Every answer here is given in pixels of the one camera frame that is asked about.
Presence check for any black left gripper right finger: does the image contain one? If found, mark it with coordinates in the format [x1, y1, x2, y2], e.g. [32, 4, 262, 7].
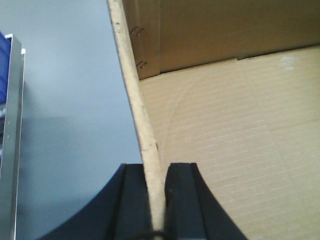
[164, 163, 246, 240]

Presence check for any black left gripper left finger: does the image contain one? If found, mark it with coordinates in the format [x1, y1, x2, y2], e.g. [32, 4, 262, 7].
[42, 164, 152, 240]

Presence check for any brown cardboard carton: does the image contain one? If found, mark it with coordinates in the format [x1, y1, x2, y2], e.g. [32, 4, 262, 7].
[107, 0, 320, 240]

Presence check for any blue bin upper left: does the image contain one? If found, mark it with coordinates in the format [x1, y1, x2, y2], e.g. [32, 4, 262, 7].
[0, 32, 11, 119]

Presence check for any stainless steel shelf rail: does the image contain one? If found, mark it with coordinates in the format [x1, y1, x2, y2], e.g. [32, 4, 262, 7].
[0, 34, 26, 240]

